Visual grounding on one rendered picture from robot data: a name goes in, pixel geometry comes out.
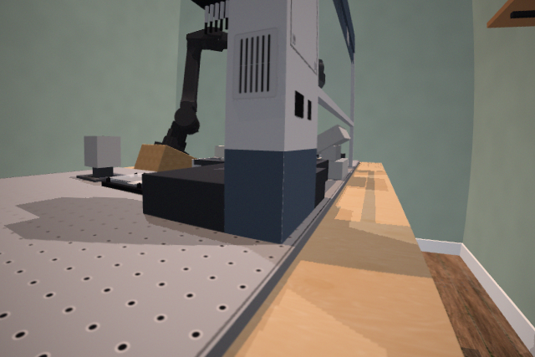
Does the white ready button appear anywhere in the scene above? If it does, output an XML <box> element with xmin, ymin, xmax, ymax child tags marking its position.
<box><xmin>76</xmin><ymin>136</ymin><xmax>125</xmax><ymax>182</ymax></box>

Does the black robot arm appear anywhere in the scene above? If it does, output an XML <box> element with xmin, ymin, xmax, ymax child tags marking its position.
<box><xmin>154</xmin><ymin>27</ymin><xmax>227</xmax><ymax>155</ymax></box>

